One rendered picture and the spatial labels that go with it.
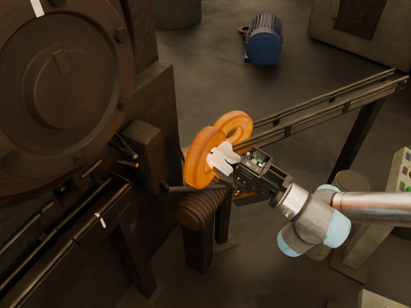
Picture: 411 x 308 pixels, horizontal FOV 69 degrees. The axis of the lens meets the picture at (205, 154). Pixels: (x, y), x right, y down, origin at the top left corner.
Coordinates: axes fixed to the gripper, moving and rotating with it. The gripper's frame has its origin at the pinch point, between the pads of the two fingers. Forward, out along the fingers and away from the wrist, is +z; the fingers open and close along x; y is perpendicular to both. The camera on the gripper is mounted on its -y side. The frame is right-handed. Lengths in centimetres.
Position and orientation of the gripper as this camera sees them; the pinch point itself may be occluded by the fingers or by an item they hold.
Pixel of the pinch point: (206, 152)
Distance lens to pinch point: 72.4
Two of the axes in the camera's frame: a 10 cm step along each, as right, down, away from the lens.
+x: -5.2, 6.1, -6.0
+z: -8.2, -5.4, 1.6
